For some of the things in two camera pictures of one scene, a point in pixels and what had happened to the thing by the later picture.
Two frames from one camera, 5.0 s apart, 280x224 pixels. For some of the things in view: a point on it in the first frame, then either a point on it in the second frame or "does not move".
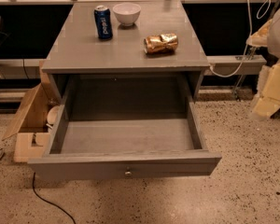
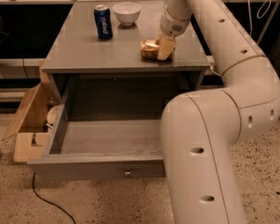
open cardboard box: (31, 128) does not move
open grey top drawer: (112, 127) does not move
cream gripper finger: (273, 89) to (173, 27)
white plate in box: (52, 115) does not move
